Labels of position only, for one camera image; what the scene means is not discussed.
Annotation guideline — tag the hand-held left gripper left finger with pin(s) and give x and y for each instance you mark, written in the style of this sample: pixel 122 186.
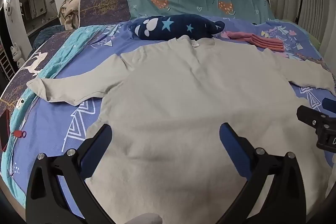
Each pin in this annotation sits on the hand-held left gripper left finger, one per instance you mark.
pixel 97 153

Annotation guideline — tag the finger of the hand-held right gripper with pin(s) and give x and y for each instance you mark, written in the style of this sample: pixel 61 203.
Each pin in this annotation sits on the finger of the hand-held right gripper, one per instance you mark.
pixel 308 116
pixel 329 103

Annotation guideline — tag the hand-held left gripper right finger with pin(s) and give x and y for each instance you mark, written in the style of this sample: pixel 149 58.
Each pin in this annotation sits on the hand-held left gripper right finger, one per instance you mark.
pixel 233 150

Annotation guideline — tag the cream long-sleeve sweater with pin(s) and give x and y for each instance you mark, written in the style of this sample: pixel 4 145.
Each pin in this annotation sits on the cream long-sleeve sweater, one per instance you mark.
pixel 183 95

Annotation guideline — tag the beige clothes pile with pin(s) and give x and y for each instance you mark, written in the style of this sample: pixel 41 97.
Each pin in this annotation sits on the beige clothes pile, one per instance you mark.
pixel 69 14

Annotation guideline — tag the purple arrow-print bed sheet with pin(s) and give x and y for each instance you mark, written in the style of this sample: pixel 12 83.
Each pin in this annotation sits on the purple arrow-print bed sheet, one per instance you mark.
pixel 52 121

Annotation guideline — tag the green cloth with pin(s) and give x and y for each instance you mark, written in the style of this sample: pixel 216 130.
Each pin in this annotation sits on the green cloth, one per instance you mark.
pixel 312 39

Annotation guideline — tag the red key tag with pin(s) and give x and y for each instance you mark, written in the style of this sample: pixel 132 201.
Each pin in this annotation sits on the red key tag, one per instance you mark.
pixel 18 134

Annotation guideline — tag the folded pink garment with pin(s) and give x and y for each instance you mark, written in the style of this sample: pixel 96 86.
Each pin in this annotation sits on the folded pink garment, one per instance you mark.
pixel 262 41

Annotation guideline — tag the teal and dark purple quilt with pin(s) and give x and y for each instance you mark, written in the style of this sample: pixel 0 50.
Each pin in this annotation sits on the teal and dark purple quilt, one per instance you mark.
pixel 65 37

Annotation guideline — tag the white ladder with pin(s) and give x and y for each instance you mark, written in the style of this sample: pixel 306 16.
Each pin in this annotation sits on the white ladder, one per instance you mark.
pixel 6 66

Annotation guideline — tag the white cat figurine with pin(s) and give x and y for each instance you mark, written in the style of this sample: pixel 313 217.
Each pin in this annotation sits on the white cat figurine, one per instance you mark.
pixel 17 52

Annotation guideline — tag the dark grey fluffy blanket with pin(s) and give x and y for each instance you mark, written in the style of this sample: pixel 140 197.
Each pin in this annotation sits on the dark grey fluffy blanket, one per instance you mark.
pixel 48 32

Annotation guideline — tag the navy star-print garment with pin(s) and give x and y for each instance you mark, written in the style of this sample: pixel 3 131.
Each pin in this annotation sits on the navy star-print garment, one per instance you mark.
pixel 178 27

